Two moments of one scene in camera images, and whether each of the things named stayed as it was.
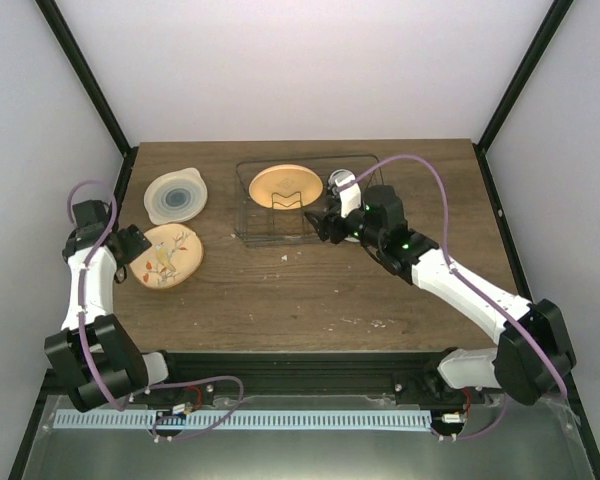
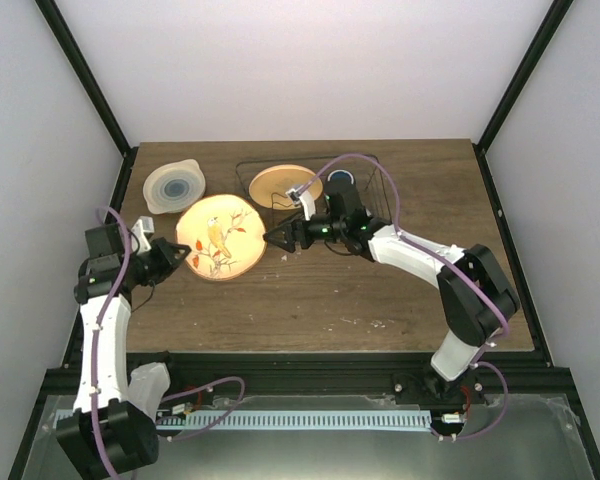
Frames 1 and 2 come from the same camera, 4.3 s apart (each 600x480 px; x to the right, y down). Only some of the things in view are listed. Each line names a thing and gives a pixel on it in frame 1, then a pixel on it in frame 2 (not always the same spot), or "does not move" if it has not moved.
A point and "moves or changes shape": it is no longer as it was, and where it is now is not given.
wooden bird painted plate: [176, 253] moves or changes shape
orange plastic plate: [286, 187] does not move
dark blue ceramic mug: [331, 181] does not move
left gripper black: [138, 244] to [165, 249]
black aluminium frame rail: [297, 372] does not move
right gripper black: [328, 222] to [291, 230]
